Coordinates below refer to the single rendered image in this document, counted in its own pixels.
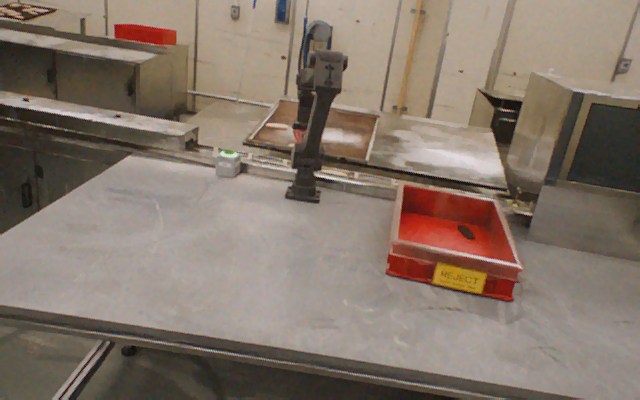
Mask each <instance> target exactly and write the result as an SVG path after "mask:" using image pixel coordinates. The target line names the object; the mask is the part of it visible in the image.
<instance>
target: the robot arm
mask: <svg viewBox="0 0 640 400"><path fill-rule="evenodd" d="M306 66H307V68H305V69H302V70H301V71H300V73H299V74H297V75H296V82H295V83H296V85H297V90H298V91H297V97H298V100H299V103H298V112H297V119H296V120H295V121H294V122H293V125H292V126H293V127H292V132H293V134H294V137H295V139H296V143H294V146H293V148H292V153H291V169H296V173H295V180H294V181H293V184H292V186H288V187H287V190H286V192H285V197H284V198H285V199H288V200H295V201H301V202H308V203H315V204H319V203H320V199H321V194H322V191H318V190H316V188H317V184H316V177H317V176H316V175H315V174H314V171H321V170H322V167H323V160H324V156H325V145H320V143H321V140H322V136H323V133H324V130H325V126H326V123H327V119H328V116H329V112H330V109H331V106H332V103H333V101H334V99H335V97H336V96H337V95H338V94H341V91H342V82H343V72H344V71H345V70H346V69H347V67H348V55H343V52H342V51H333V50H325V49H317V48H316V49H315V51H310V52H309V53H308V56H307V65H306ZM312 91H313V92H316V94H314V93H313V92H312ZM297 133H298V135H297ZM301 134H304V135H305V137H304V138H303V140H302V137H301ZM298 137H299V139H298ZM299 141H300V142H299Z"/></svg>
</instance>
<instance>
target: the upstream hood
mask: <svg viewBox="0 0 640 400"><path fill-rule="evenodd" d="M0 117H2V118H8V119H14V120H20V121H25V122H31V123H36V124H42V125H48V126H54V127H59V128H64V129H70V130H75V131H76V132H81V133H86V134H92V135H98V136H104V137H109V138H115V139H120V140H125V141H131V142H136V143H142V144H147V145H153V146H158V147H164V148H169V149H175V150H180V149H181V148H183V147H185V142H186V141H188V142H193V143H198V131H199V126H195V125H190V124H184V123H178V122H172V121H167V120H161V119H155V118H150V117H144V116H138V115H133V114H127V113H121V112H115V111H110V110H104V109H99V108H97V107H92V106H86V105H81V104H75V103H69V102H63V101H58V100H51V99H45V98H40V97H34V96H28V95H23V94H16V93H10V92H4V91H0Z"/></svg>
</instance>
